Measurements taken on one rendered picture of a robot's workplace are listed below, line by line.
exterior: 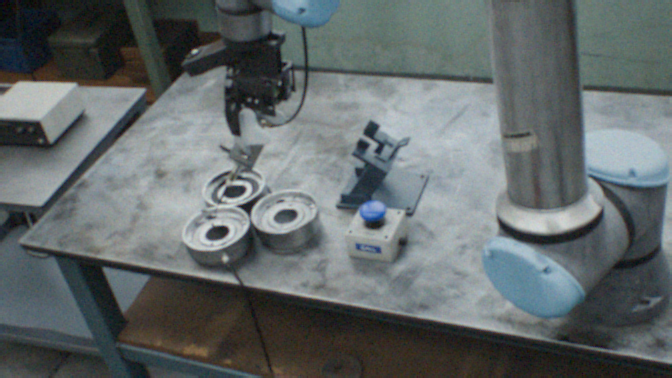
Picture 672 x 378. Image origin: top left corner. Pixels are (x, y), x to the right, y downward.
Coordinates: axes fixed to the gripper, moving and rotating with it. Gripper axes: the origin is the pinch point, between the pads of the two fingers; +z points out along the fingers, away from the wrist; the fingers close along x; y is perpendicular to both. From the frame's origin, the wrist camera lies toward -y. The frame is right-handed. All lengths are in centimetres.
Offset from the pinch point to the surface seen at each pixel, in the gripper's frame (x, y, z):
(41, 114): 22, -67, 26
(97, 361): 13, -66, 103
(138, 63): 112, -112, 77
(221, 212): -6.7, -2.8, 10.4
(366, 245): -8.6, 22.9, 7.0
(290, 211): -3.1, 7.8, 9.8
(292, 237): -9.2, 11.1, 8.8
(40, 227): -14.4, -35.4, 17.7
